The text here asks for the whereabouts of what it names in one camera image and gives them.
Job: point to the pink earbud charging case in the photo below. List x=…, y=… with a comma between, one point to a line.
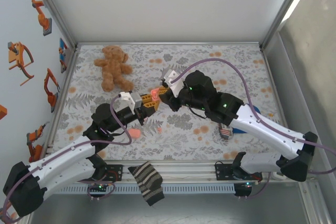
x=155, y=93

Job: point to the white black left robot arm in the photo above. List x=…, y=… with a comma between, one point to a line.
x=60, y=161

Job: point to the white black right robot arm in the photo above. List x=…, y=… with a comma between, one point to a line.
x=262, y=134

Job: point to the floral tablecloth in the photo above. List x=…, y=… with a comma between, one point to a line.
x=157, y=53

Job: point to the brown teddy bear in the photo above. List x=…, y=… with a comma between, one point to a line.
x=113, y=64

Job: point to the american flag packet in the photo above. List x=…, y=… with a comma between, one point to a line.
x=226, y=133

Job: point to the blue cloth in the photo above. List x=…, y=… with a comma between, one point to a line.
x=258, y=111

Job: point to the black beige striped sock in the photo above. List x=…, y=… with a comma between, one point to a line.
x=147, y=182

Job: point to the blue orange machine sticker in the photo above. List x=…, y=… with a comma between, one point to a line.
x=63, y=53

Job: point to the orange block sticker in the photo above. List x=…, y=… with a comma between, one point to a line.
x=2, y=111

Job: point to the orange gripper claw sticker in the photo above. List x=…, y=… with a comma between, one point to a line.
x=18, y=56

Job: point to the white digital timer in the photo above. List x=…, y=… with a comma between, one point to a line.
x=277, y=177

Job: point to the thin aluminium rail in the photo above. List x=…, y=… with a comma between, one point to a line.
x=168, y=43

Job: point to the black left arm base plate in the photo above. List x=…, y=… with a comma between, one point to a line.
x=118, y=172

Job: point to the aluminium side rail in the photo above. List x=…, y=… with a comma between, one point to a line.
x=72, y=61
x=277, y=90

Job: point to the wide aluminium rail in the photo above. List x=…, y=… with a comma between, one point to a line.
x=183, y=171

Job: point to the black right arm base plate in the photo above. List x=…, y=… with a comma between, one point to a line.
x=221, y=172

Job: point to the aluminium frame post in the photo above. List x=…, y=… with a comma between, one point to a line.
x=285, y=11
x=56, y=11

